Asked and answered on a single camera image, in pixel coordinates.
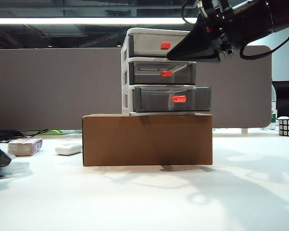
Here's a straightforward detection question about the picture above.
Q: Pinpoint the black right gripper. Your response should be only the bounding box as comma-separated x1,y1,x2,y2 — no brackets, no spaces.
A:
167,0,236,64

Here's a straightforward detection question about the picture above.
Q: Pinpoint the transparent tape with dark cutter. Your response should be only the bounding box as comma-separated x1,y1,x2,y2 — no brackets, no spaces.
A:
0,161,31,178

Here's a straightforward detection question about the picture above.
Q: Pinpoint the grey transparent drawer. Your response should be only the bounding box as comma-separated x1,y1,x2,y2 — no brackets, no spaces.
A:
129,61,197,85
128,32,192,58
132,86,212,113

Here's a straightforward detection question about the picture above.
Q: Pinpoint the white plastic drawer cabinet frame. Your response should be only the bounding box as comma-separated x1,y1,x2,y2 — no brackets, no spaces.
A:
121,27,211,116

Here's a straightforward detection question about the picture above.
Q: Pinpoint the white tissue pack, purple label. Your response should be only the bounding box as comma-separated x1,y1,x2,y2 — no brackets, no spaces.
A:
7,138,43,156

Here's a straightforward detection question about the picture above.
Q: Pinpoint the white oblong plastic case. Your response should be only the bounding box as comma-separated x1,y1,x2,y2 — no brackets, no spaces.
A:
54,142,83,156

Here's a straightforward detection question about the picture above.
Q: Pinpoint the brown desk partition panel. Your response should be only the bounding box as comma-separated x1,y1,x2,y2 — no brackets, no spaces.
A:
0,45,273,130

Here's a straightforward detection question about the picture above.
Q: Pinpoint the bottle with green label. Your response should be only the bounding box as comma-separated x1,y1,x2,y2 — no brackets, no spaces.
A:
270,102,279,126

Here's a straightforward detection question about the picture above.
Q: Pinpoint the black office chair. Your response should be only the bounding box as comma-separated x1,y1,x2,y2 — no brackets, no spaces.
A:
271,80,289,119

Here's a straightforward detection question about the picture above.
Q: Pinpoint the brown cardboard box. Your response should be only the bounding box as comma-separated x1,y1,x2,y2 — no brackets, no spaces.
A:
81,113,213,167

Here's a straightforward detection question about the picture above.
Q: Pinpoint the long ceiling light strip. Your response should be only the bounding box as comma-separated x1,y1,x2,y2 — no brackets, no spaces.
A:
0,17,198,25

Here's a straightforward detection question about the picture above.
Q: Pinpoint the black cable bundle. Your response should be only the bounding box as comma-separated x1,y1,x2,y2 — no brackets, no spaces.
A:
0,129,49,143

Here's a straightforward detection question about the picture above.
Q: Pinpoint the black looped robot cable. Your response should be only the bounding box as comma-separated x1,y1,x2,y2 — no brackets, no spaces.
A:
239,24,289,60
181,0,201,25

